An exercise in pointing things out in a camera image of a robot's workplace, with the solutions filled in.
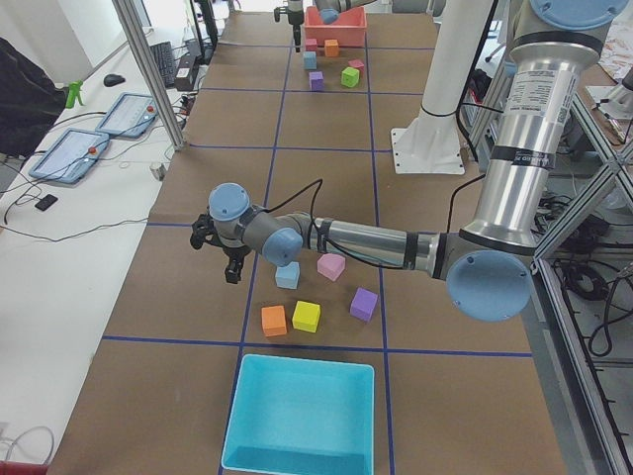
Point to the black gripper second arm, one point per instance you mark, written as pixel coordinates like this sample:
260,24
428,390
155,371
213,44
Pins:
296,21

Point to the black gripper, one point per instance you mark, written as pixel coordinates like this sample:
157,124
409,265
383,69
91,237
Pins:
233,253

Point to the light blue foam block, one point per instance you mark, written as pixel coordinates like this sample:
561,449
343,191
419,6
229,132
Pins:
287,277
310,60

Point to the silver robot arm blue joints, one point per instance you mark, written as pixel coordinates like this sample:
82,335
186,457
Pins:
551,43

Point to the orange foam block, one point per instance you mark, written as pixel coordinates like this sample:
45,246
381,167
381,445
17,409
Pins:
331,48
273,320

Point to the red plastic bin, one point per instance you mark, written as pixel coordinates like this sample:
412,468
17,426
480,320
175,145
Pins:
349,29

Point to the purple foam block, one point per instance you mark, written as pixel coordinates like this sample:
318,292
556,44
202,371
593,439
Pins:
363,304
316,81

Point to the dark pink foam block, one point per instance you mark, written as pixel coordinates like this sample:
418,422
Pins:
357,64

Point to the green foam block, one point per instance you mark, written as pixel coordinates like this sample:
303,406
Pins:
350,77

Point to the yellow foam block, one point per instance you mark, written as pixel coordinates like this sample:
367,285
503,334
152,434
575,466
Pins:
306,316

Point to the silver tape roll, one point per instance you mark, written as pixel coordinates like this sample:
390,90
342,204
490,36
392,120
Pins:
158,170

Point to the black keyboard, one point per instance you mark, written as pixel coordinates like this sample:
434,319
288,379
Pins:
163,56

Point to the cyan plastic bin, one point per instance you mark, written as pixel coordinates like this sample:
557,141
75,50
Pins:
301,416

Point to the blue teach pendant tablet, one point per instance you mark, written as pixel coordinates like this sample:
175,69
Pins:
129,117
70,157

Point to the black computer mouse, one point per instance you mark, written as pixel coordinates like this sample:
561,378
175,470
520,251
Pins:
113,79

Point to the black smartphone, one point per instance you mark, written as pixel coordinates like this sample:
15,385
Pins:
46,202

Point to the green spray bottle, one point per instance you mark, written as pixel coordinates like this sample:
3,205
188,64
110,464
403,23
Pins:
73,96

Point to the aluminium frame post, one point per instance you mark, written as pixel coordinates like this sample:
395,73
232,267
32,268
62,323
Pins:
135,35

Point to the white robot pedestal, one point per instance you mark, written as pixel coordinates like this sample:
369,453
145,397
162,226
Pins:
430,143

